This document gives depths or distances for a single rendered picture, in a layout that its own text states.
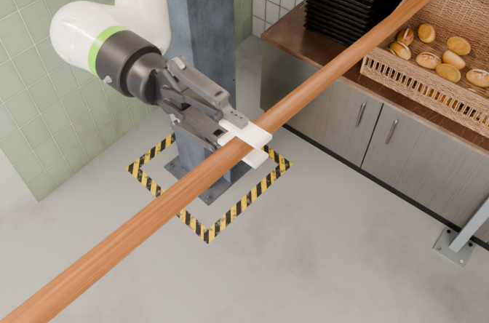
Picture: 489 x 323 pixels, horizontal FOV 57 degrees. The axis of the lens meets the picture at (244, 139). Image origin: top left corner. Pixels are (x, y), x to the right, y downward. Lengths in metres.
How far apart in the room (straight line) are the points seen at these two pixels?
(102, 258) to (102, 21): 0.40
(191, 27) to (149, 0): 0.60
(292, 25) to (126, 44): 1.43
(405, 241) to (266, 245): 0.62
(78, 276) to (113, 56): 0.34
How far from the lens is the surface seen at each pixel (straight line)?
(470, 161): 1.85
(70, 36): 0.76
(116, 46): 0.71
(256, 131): 0.60
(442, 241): 2.20
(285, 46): 1.96
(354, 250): 2.07
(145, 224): 0.52
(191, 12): 1.42
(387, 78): 1.83
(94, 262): 0.50
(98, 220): 2.18
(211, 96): 0.60
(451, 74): 1.92
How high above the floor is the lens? 1.83
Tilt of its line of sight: 52 degrees down
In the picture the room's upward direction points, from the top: straight up
